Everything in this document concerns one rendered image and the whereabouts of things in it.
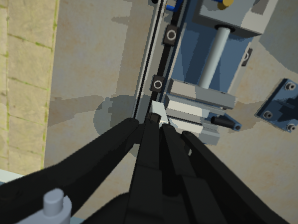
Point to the grey rectangular block with slot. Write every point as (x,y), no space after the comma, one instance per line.
(185,114)

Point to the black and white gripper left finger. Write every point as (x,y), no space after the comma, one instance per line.
(54,194)

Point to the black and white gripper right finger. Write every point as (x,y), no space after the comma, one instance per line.
(230,201)

